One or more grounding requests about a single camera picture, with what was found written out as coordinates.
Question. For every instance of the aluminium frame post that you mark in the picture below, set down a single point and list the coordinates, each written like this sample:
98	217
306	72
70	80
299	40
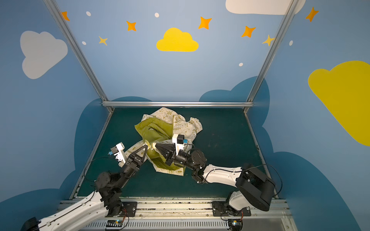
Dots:
279	36
54	10

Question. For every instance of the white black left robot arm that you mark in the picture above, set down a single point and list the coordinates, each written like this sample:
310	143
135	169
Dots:
103	201

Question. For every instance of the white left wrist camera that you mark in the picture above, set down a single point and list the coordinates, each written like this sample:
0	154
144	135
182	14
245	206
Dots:
118	153

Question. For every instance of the rear horizontal aluminium frame bar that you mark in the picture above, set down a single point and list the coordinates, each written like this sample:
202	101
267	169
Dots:
116	104

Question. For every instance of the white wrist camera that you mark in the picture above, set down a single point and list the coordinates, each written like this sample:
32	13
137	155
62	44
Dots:
180	142
118	153

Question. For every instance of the small circuit board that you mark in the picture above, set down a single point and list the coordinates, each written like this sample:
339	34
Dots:
234	225
115	224

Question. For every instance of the right table edge rail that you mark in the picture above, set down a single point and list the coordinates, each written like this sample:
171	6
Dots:
263	143

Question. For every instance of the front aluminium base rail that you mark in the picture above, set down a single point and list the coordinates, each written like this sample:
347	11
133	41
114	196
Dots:
195	213

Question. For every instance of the right aluminium frame post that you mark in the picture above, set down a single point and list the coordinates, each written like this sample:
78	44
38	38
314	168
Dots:
279	36

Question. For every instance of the right small circuit board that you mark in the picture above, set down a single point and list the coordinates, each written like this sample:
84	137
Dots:
234	225

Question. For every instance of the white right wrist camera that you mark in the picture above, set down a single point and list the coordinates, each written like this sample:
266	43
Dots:
180	142

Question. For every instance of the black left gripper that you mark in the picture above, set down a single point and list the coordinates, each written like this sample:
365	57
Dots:
132	160

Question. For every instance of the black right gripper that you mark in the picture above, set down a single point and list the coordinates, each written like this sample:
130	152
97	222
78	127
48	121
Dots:
171	156

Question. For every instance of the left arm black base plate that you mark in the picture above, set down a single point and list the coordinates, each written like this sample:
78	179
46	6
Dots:
127	208

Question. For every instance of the left aluminium frame post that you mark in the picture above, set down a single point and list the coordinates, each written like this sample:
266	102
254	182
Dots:
54	10

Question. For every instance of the left small circuit board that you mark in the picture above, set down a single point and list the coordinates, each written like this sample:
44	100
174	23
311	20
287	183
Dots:
115	224

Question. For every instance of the white green printed jacket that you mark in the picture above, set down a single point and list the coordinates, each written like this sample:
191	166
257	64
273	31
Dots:
160	126

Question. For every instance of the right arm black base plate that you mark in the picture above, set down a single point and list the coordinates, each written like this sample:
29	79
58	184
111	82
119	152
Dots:
223	209

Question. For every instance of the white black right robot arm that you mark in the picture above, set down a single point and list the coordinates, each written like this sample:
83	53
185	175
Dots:
254	188

